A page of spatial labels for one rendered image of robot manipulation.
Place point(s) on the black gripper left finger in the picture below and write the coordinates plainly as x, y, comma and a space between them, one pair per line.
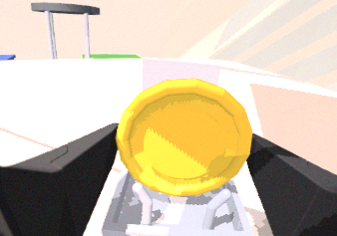
55, 193

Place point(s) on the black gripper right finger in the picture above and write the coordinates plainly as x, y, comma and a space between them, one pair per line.
298, 196

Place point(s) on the white dish rack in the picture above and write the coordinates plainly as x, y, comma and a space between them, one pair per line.
138, 211

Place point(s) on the yellow plate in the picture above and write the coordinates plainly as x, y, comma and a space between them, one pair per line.
184, 137

